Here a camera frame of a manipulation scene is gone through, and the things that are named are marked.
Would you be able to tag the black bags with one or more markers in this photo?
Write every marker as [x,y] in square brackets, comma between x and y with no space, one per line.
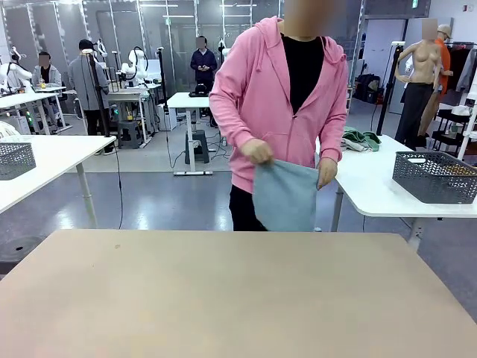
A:
[369,87]

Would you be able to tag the black shelf cart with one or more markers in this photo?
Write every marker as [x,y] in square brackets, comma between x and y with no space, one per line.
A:
[447,130]

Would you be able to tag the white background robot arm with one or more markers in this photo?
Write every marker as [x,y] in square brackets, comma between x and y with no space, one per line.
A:
[11,74]
[136,67]

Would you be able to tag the person in dark jacket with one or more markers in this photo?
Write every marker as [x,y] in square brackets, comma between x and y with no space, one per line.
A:
[203,63]

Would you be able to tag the person's left forearm pink sleeve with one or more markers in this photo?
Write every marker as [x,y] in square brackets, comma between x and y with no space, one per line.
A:
[333,141]

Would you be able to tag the white standing desk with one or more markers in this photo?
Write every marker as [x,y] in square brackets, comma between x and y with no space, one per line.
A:
[190,100]

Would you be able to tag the person's left hand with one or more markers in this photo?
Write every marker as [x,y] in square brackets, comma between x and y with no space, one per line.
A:
[327,172]

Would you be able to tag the person's right hand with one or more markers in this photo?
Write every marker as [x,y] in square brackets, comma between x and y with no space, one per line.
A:
[257,150]

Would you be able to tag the person in pink hoodie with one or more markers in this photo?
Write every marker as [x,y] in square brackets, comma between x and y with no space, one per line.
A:
[261,74]

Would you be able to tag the white computer case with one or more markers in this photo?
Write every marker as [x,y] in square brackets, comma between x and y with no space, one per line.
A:
[167,117]

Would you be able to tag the dark grey plastic stool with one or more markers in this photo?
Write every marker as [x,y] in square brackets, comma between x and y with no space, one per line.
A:
[18,248]

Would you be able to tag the black pole stand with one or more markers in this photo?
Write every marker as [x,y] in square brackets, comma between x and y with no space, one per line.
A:
[162,82]

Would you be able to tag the white knitted cloth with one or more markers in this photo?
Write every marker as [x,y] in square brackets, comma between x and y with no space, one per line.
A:
[8,131]

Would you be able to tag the white side table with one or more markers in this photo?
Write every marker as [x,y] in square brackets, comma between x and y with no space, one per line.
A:
[372,186]
[56,156]

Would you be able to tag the seated person in grey jacket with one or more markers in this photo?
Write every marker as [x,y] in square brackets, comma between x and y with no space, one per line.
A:
[46,76]

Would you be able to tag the black device on desk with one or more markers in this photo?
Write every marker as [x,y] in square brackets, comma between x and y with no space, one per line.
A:
[199,91]

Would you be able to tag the person's right forearm pink sleeve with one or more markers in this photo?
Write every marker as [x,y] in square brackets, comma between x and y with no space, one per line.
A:
[231,127]

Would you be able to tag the white-grey cloth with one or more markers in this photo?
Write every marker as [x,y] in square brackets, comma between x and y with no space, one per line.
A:
[354,146]

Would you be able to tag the white background desk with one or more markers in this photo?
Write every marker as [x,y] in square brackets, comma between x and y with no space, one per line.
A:
[26,98]

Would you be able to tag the green terry towel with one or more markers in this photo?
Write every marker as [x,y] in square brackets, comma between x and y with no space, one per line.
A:
[370,141]

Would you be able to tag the grey workbench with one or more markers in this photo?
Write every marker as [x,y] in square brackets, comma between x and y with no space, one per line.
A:
[126,97]

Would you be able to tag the black stand with white head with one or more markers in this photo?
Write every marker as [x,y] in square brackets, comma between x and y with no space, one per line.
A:
[389,85]

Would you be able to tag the black tripod stand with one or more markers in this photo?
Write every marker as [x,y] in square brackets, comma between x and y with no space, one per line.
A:
[97,93]

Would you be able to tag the person in grey coat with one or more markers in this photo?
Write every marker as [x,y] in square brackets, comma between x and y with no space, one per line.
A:
[87,82]

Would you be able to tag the blue-grey terry towel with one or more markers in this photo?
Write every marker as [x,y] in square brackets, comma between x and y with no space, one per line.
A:
[287,197]

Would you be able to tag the beige mannequin with black trousers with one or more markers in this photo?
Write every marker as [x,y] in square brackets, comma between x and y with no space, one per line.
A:
[421,59]

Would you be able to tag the mannequin with orange shirt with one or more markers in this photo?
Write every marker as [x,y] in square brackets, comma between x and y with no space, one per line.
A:
[444,56]

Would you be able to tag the clothes rack with dark clothes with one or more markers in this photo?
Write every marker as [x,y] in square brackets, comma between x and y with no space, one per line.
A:
[462,67]

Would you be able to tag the grey plastic woven basket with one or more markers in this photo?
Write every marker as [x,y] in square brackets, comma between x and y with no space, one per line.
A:
[428,182]
[16,160]

